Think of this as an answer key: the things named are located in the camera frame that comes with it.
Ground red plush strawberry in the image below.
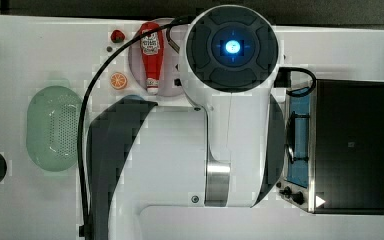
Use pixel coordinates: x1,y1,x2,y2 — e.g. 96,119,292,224
110,29,125,43

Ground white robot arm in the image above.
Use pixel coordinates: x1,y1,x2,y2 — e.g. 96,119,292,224
85,5,285,240

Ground green perforated colander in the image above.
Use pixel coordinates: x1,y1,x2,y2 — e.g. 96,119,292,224
26,86,82,172

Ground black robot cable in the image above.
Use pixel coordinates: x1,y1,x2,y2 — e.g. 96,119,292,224
76,14,197,238

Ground blue bowl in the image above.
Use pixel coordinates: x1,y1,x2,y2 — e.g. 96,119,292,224
122,94,144,101

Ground plush orange slice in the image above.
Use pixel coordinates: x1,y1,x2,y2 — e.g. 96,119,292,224
110,72,128,90

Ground grey round plate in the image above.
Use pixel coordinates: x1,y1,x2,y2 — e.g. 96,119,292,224
128,31,183,97

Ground red plush ketchup bottle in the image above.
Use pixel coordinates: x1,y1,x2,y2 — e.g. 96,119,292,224
140,31,164,95

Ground black toaster oven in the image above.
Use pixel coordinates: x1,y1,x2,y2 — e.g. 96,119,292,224
276,80,384,215

